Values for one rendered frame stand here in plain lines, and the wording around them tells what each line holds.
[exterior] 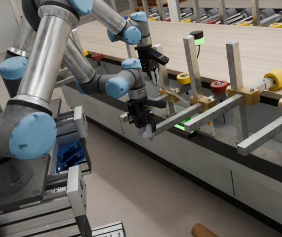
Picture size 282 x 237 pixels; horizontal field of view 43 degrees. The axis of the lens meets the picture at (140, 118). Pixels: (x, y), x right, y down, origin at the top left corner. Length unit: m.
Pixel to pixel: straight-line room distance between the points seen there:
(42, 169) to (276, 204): 1.31
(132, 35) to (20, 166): 0.74
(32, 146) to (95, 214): 1.71
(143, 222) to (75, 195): 1.36
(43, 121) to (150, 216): 1.61
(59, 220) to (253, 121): 1.08
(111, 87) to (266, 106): 0.76
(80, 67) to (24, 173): 0.44
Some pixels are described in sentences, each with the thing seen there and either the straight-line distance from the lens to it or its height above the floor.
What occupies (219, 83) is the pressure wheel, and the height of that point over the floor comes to 0.91.
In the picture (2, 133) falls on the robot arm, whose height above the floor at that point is 1.24.
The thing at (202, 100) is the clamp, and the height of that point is 0.87.
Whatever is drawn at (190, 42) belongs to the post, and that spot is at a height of 1.14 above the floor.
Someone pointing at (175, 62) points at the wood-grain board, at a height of 0.90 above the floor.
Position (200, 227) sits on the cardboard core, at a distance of 2.14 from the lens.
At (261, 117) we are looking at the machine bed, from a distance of 1.78.
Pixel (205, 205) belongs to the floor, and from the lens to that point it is 2.40.
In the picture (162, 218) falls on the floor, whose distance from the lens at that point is 2.36.
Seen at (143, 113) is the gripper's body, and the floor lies 0.96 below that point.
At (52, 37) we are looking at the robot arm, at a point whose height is 1.40.
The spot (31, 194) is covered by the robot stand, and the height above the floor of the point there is 1.04.
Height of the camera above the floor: 1.56
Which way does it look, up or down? 25 degrees down
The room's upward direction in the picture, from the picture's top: 14 degrees counter-clockwise
